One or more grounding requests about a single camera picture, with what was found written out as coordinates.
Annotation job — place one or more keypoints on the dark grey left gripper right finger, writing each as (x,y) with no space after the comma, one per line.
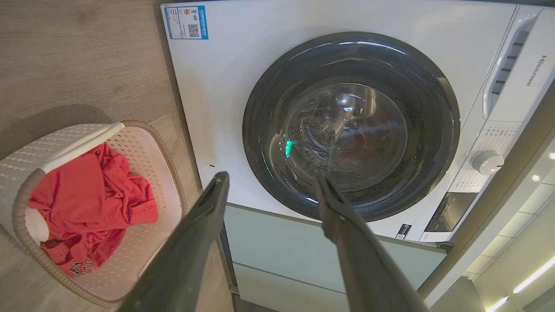
(368,268)

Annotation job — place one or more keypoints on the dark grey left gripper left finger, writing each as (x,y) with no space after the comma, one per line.
(186,260)

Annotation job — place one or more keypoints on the white perforated laundry basket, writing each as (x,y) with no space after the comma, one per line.
(143,173)

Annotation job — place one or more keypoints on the small black QR sticker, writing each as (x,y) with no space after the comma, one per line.
(403,231)

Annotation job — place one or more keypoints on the pale green cabinet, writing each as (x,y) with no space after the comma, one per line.
(282,251)

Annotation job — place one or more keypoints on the round white filter cover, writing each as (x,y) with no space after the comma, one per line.
(208,171)

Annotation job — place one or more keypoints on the black washer display panel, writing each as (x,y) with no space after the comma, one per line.
(448,212)

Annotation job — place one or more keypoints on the red shirt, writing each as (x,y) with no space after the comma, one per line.
(86,203)

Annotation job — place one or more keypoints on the white garment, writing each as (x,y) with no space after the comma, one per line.
(36,227)

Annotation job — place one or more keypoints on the dark round washer door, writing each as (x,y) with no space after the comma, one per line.
(269,130)

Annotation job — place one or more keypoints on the white Hisense washing machine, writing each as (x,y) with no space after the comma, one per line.
(225,108)

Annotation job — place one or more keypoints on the white washer control knob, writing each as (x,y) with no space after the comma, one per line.
(486,162)

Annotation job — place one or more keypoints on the blue energy label sticker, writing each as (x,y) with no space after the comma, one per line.
(186,22)

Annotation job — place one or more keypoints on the white detergent drawer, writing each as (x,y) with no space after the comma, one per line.
(531,69)

